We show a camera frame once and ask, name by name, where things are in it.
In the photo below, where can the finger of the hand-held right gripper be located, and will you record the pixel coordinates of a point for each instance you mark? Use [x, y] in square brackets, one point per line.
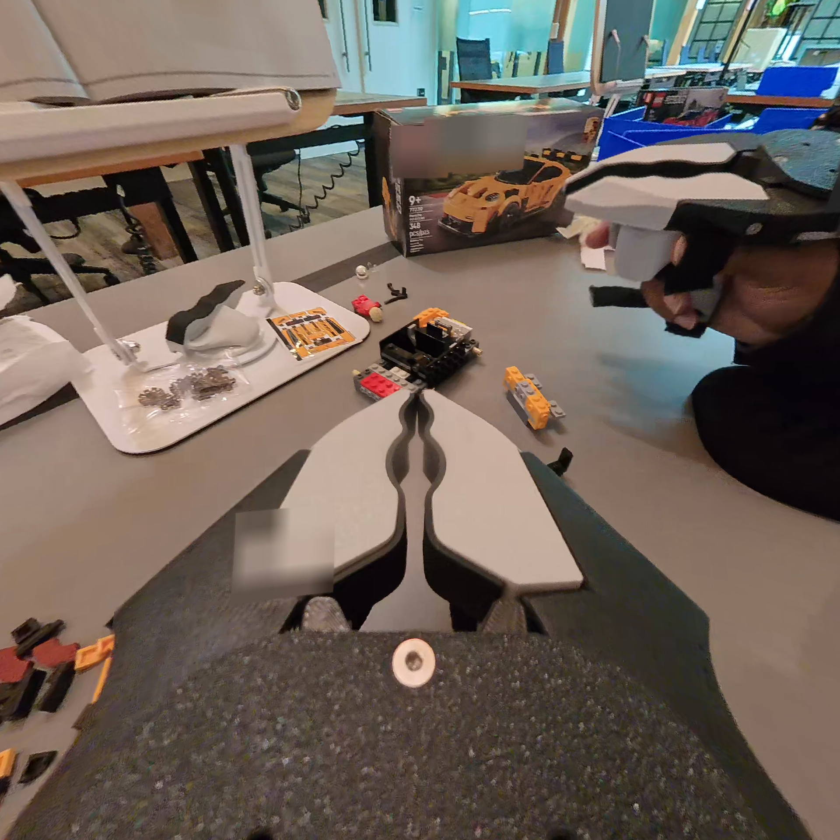
[676, 156]
[643, 200]

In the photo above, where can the orange black sticker sheet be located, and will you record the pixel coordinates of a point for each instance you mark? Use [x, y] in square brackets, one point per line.
[312, 331]

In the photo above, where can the black hinge brick piece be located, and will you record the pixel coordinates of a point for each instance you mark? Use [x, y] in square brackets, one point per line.
[396, 293]

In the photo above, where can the dark toy box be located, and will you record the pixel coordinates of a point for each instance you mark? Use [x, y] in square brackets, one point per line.
[682, 105]

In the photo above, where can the white paper bag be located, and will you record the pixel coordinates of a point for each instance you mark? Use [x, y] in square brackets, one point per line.
[33, 367]

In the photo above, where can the clear bag of parts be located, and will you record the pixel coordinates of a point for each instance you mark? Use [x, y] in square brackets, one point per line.
[190, 387]

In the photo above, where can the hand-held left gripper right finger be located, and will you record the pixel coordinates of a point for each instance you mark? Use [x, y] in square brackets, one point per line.
[499, 505]

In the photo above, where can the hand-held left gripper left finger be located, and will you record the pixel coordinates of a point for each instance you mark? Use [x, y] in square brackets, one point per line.
[348, 485]

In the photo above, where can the grey divider panel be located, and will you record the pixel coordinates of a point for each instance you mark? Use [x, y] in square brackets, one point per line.
[627, 39]

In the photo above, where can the yellow car toy box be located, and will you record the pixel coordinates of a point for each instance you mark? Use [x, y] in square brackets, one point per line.
[472, 216]

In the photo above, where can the blue plastic bin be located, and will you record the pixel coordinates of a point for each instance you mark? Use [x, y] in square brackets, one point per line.
[617, 141]
[781, 119]
[800, 82]

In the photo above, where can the black brick car chassis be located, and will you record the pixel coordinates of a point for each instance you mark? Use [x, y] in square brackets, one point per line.
[426, 354]

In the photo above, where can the person's right hand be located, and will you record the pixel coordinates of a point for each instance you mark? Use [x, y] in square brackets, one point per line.
[774, 295]

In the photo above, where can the wooden table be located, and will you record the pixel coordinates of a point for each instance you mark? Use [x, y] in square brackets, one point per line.
[367, 102]

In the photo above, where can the black office chair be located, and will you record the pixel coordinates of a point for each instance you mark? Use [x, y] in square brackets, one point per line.
[478, 59]
[59, 262]

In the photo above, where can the white book stand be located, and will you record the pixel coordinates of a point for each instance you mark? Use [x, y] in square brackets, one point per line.
[164, 121]

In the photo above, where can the red toy minifigure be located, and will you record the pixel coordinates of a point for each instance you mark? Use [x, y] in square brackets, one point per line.
[364, 307]

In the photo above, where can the crumpled white paper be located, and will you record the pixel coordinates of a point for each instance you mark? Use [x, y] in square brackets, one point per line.
[590, 253]

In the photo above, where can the orange grey brick assembly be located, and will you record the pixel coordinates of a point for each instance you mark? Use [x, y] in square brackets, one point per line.
[531, 400]

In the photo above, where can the black white plastic bag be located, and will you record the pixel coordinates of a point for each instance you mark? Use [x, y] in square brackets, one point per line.
[210, 321]

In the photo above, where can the long black orange brick strip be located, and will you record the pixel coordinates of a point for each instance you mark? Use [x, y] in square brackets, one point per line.
[561, 459]

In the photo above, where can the long background table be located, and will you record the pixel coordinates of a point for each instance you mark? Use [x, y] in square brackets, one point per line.
[525, 84]

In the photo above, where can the grey desk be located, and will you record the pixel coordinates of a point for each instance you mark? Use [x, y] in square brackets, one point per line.
[623, 525]

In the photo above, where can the pile of small loose bricks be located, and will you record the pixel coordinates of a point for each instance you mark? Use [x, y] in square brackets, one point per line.
[39, 663]

